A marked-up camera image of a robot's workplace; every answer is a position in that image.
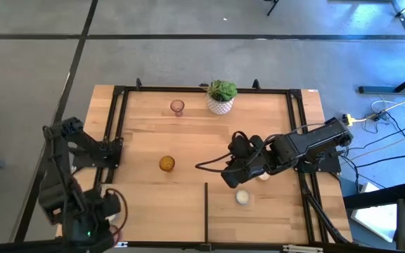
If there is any amber glass candle holder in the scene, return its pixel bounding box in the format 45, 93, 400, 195
159, 155, 176, 173

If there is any black frame beam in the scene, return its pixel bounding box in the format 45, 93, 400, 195
0, 238, 405, 253

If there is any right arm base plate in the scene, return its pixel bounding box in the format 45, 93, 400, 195
293, 154, 342, 174

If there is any black divider strip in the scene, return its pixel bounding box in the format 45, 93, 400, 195
203, 181, 210, 244

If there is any dark desk foot bar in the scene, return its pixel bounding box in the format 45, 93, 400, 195
359, 66, 405, 95

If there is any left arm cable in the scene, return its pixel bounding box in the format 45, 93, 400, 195
104, 187, 129, 244

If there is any succulent in white pot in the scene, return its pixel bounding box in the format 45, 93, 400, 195
202, 79, 239, 116

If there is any black slanted bar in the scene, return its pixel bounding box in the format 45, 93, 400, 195
342, 182, 405, 210

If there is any beige floor cable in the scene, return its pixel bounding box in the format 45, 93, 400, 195
352, 90, 405, 124

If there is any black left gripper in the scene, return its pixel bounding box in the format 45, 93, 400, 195
61, 189, 122, 249

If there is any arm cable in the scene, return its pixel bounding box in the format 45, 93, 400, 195
104, 187, 129, 244
194, 130, 251, 174

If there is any white flat panel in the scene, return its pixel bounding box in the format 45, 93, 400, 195
349, 182, 399, 243

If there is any black stand leg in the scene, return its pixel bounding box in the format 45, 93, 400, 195
265, 0, 281, 17

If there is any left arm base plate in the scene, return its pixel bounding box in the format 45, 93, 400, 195
72, 137, 123, 169

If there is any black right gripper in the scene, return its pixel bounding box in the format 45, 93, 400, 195
221, 133, 277, 189

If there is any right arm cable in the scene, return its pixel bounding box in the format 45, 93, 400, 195
194, 130, 251, 174

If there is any raised wooden board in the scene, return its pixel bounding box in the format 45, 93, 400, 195
92, 182, 206, 242

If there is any black aluminium table frame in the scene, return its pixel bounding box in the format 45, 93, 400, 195
57, 84, 353, 245

